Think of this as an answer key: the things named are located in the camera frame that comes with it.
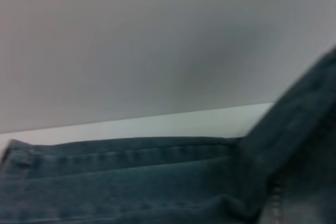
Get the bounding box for blue washed denim shorts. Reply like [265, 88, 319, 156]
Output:
[0, 47, 336, 224]

